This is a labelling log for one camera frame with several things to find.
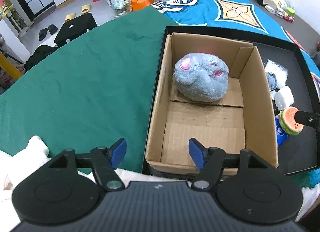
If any burger plush toy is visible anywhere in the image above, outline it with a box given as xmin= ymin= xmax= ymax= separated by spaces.
xmin=279 ymin=107 xmax=304 ymax=135

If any blue tissue pack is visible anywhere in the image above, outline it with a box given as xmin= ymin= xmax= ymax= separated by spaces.
xmin=275 ymin=115 xmax=290 ymax=146

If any brown cardboard box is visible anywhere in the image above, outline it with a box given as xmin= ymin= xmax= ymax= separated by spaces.
xmin=145 ymin=33 xmax=278 ymax=175

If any grey plush mouse toy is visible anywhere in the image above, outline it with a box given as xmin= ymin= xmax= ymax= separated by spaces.
xmin=174 ymin=53 xmax=229 ymax=103

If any black shallow tray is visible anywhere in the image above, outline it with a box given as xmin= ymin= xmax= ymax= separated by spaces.
xmin=145 ymin=26 xmax=319 ymax=175

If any white tissue pack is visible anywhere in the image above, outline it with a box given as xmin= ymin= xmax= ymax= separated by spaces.
xmin=271 ymin=86 xmax=295 ymax=110

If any grey denim plush toy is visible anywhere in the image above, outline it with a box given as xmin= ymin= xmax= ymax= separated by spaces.
xmin=266 ymin=72 xmax=277 ymax=91

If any green blanket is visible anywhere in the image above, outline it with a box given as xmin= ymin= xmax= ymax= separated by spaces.
xmin=1 ymin=7 xmax=175 ymax=172

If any grey bench mat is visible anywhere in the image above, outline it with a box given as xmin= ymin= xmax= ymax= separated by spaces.
xmin=249 ymin=0 xmax=319 ymax=59

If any small red toy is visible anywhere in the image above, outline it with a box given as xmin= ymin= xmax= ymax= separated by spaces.
xmin=283 ymin=12 xmax=295 ymax=23

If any green lidded cup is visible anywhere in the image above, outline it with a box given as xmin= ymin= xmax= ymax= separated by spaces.
xmin=286 ymin=7 xmax=295 ymax=17

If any black clothes pile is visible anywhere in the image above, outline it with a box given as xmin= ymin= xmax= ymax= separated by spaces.
xmin=24 ymin=45 xmax=58 ymax=71

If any blue patterned bedsheet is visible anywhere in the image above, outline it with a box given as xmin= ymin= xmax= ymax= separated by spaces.
xmin=152 ymin=0 xmax=319 ymax=90

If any black dice stool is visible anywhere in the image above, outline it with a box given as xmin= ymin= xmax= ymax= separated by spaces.
xmin=54 ymin=13 xmax=97 ymax=47

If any black slipper right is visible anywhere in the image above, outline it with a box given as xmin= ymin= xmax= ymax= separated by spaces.
xmin=48 ymin=24 xmax=58 ymax=35

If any black slipper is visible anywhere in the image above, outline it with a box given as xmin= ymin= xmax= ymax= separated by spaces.
xmin=48 ymin=24 xmax=58 ymax=35
xmin=39 ymin=28 xmax=48 ymax=41

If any black slipper left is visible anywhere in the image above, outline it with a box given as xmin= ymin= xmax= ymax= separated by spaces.
xmin=39 ymin=28 xmax=48 ymax=41

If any yellow slipper left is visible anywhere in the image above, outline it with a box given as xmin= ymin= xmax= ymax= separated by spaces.
xmin=64 ymin=13 xmax=76 ymax=23

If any yellow slipper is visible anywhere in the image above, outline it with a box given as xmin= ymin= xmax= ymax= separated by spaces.
xmin=81 ymin=4 xmax=92 ymax=14
xmin=64 ymin=13 xmax=76 ymax=23

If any yellow slipper right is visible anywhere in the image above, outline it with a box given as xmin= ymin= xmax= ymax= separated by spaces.
xmin=81 ymin=4 xmax=92 ymax=14

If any glass jar on floor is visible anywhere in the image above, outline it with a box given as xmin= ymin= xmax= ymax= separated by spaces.
xmin=111 ymin=0 xmax=132 ymax=17

